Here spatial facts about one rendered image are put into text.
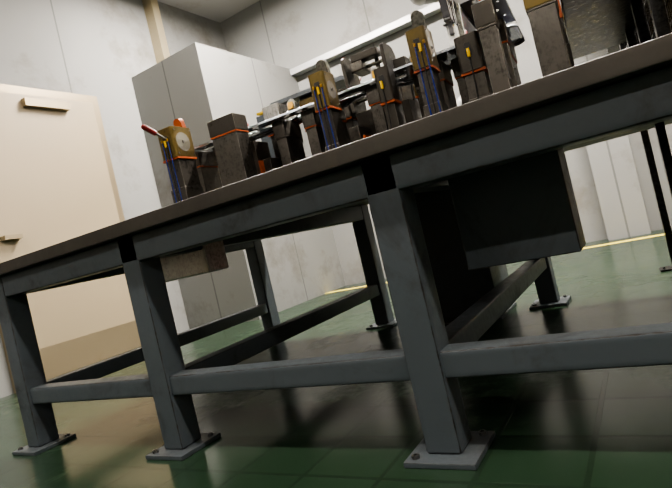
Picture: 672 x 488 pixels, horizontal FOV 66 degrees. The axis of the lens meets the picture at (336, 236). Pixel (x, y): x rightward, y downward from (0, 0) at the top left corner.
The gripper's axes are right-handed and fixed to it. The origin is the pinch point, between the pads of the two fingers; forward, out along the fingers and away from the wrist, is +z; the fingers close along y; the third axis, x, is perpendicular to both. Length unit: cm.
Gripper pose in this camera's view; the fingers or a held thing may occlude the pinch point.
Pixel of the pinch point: (453, 36)
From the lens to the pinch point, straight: 184.0
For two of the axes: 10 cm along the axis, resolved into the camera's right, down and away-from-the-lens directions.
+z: 2.3, 9.7, -0.1
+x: 8.7, -2.1, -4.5
